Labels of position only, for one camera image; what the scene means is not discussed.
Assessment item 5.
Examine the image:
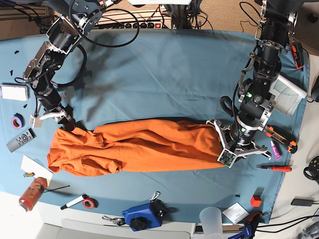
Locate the white marker pen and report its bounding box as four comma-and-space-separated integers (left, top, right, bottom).
60, 194, 88, 210

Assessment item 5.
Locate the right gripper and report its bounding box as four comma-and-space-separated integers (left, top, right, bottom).
29, 83, 75, 131

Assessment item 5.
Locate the red tape roll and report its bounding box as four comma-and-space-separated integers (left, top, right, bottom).
82, 197, 98, 209

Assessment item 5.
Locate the translucent plastic cup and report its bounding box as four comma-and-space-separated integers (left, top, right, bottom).
199, 207, 223, 239

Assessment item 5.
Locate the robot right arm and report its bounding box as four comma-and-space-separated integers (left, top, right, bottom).
23, 0, 115, 131

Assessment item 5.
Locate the white paper sheet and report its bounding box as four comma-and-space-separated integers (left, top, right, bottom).
20, 155, 53, 186

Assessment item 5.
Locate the red drink can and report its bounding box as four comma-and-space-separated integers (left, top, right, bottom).
19, 177, 47, 212

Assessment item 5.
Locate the black computer mouse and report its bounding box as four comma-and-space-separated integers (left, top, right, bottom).
311, 76, 319, 103

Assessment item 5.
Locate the thin black rod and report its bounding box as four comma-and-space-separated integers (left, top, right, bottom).
44, 185, 70, 193

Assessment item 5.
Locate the white box with lid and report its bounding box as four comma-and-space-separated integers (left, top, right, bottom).
0, 84, 29, 101

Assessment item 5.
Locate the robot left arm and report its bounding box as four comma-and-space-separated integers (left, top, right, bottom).
208, 0, 304, 168

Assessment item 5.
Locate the orange t-shirt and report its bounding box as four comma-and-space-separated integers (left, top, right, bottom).
47, 119, 222, 177

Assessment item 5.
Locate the small white card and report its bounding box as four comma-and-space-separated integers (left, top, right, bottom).
222, 202, 249, 224

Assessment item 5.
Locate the white power strip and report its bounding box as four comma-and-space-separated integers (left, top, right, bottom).
97, 17, 171, 29

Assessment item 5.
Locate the blue table cloth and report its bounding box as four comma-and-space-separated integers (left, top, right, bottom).
0, 27, 311, 225

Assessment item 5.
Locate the blue clamp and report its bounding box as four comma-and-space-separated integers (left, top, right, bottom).
229, 212, 262, 239

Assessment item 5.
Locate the silver key clip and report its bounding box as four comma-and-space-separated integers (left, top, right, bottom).
102, 216, 126, 226

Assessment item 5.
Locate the red cube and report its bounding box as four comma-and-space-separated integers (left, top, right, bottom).
250, 195, 262, 207

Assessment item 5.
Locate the red screwdriver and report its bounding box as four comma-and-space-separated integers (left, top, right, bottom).
257, 165, 292, 172

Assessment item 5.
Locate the blue plastic device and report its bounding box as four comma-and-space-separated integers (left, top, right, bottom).
122, 200, 169, 232

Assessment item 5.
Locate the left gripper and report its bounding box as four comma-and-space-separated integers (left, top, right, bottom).
206, 119, 272, 167

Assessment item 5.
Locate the white notebook with leaf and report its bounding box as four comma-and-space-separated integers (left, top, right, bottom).
270, 75, 307, 117

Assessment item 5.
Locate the silver carabiner clip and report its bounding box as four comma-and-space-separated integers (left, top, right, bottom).
150, 191, 160, 202

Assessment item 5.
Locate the purple tape roll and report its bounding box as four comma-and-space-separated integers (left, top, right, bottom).
11, 113, 25, 129

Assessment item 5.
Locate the grey remote control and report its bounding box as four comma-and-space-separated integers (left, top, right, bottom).
7, 128, 36, 152

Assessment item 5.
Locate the small gold battery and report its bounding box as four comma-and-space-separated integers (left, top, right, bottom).
23, 172, 35, 177

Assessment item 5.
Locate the black power adapter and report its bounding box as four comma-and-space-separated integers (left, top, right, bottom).
291, 198, 315, 207

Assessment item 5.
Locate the orange black utility knife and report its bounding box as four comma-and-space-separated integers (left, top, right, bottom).
264, 125, 298, 154

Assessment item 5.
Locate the red black clamp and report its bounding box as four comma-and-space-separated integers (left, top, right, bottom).
292, 41, 304, 69

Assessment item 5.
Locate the purple glue tube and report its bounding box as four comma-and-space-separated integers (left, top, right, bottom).
270, 140, 282, 160

